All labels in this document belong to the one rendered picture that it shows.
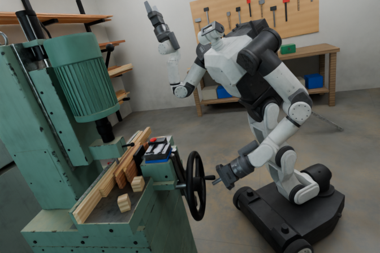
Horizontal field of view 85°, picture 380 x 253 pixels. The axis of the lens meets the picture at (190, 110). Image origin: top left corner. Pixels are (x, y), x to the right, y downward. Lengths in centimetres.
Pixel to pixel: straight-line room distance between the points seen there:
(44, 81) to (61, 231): 60
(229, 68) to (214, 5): 313
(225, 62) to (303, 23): 315
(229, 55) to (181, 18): 329
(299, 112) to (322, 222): 96
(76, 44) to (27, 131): 41
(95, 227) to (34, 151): 41
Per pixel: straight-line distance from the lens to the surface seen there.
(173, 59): 128
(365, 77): 445
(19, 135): 107
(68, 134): 97
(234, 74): 95
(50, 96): 94
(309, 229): 164
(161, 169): 90
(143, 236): 91
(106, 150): 96
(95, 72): 84
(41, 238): 120
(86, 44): 83
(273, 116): 119
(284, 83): 86
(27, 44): 98
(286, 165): 138
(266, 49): 85
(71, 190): 109
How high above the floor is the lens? 142
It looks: 20 degrees down
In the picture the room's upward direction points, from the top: 13 degrees counter-clockwise
